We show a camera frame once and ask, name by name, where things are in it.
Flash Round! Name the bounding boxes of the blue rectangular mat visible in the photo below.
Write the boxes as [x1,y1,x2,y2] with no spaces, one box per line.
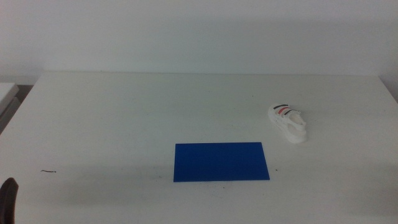
[173,142,271,183]

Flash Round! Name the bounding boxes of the white sandal with striped straps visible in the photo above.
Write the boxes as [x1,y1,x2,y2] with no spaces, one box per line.
[267,103,308,145]

